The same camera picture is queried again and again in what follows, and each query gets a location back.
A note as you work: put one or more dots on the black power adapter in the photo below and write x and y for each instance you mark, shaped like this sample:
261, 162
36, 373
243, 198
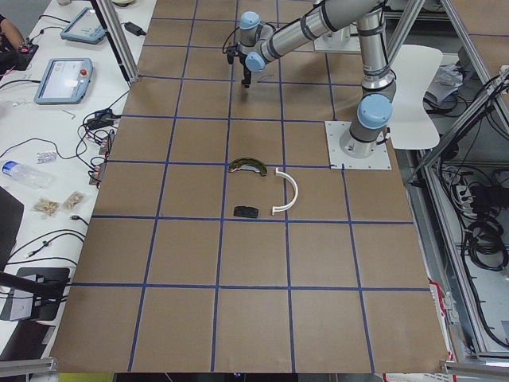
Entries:
134, 29

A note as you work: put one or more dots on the white chair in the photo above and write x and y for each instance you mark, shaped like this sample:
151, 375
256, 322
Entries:
410, 126

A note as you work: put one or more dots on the black brake pad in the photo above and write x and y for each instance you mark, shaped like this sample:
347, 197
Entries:
248, 212

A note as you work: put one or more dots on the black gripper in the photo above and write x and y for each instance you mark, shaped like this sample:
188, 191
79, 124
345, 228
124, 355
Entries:
246, 70

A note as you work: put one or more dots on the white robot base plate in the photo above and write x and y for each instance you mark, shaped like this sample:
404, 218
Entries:
345, 153

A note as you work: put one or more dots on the bag of small parts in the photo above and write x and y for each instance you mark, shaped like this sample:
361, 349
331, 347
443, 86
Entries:
46, 206
73, 200

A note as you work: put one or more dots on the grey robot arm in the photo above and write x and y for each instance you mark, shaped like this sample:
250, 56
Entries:
328, 26

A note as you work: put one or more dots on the lower teach pendant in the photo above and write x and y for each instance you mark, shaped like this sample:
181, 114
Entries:
65, 81

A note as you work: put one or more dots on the teach pendant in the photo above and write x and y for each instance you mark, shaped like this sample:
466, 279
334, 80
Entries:
65, 81
84, 27

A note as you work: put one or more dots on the aluminium frame post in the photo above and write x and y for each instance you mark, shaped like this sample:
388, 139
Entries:
109, 21

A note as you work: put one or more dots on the clear plastic water bottle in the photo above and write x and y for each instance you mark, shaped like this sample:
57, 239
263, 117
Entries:
27, 175

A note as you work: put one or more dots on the olive green brake shoe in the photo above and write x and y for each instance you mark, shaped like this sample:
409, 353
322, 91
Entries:
248, 164

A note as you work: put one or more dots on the black camera stand base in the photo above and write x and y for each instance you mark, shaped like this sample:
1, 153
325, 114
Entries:
34, 293

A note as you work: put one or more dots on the upper teach pendant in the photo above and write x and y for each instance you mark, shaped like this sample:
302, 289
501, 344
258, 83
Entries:
84, 27

